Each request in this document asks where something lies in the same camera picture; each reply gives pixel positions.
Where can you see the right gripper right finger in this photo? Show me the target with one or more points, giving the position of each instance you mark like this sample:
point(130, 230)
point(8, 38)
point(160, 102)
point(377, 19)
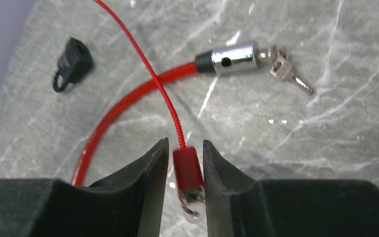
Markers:
point(240, 206)

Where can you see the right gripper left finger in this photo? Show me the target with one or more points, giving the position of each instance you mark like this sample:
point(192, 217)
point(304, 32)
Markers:
point(127, 203)

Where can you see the small red padlock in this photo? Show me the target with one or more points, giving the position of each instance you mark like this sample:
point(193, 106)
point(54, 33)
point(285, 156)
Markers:
point(188, 175)

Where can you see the silver key bunch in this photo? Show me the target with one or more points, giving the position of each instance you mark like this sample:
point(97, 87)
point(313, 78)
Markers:
point(281, 68)

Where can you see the red cable lock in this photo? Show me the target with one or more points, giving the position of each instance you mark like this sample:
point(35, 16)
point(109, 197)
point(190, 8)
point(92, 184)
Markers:
point(222, 60)

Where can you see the small black padlock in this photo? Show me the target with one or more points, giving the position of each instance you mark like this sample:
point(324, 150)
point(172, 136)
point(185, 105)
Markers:
point(74, 63)

